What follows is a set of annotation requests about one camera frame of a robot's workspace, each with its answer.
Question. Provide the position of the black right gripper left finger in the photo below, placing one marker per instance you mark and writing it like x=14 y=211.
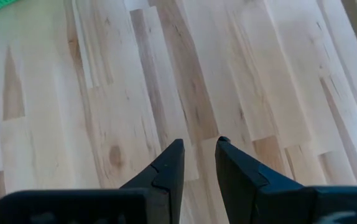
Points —
x=160 y=193

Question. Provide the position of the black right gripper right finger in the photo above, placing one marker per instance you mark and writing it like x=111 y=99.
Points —
x=247 y=193

